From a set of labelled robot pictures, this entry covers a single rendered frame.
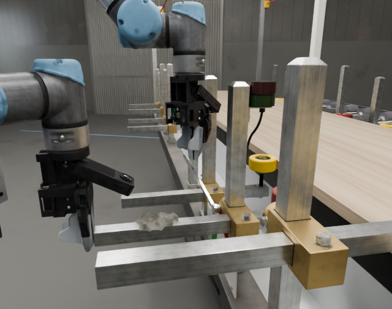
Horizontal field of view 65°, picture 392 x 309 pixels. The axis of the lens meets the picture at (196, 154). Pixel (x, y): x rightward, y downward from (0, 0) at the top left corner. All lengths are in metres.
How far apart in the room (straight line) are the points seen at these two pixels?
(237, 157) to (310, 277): 0.33
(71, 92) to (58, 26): 7.91
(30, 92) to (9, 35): 8.81
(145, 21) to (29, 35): 8.39
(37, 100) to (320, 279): 0.45
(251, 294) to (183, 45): 0.56
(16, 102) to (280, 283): 0.45
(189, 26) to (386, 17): 6.58
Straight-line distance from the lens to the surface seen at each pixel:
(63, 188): 0.59
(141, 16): 0.58
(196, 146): 0.76
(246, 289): 0.74
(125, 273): 0.38
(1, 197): 0.73
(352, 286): 0.74
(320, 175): 0.85
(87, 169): 0.58
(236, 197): 0.68
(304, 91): 0.39
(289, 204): 0.43
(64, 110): 0.55
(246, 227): 0.64
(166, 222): 0.63
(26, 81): 0.52
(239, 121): 0.63
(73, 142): 0.56
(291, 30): 6.88
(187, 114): 0.71
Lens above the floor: 1.17
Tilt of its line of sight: 16 degrees down
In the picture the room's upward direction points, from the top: straight up
